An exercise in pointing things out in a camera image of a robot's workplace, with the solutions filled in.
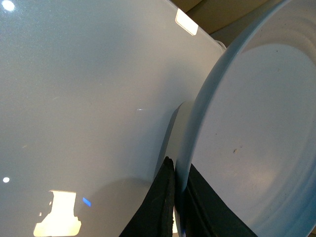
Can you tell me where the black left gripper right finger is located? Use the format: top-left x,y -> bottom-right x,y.
184,165 -> 257,237

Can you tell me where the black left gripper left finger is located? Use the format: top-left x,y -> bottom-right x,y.
120,157 -> 175,237

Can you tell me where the light blue round plate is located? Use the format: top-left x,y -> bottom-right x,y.
176,0 -> 316,237

